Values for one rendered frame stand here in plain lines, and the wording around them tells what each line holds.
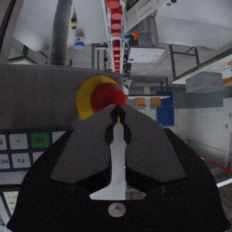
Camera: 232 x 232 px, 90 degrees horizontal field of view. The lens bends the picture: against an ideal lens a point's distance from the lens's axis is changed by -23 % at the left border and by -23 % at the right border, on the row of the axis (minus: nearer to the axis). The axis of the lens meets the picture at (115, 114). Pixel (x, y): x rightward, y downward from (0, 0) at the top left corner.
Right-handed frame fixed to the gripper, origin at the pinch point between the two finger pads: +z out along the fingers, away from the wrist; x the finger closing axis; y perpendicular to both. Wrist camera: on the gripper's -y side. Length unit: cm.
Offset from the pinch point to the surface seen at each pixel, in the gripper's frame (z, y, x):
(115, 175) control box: -0.3, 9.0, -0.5
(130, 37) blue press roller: 46.9, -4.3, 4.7
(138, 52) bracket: 38.0, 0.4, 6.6
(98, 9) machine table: 66, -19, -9
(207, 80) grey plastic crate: 161, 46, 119
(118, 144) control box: 1.9, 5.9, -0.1
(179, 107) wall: 684, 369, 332
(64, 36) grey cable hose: 14.6, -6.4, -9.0
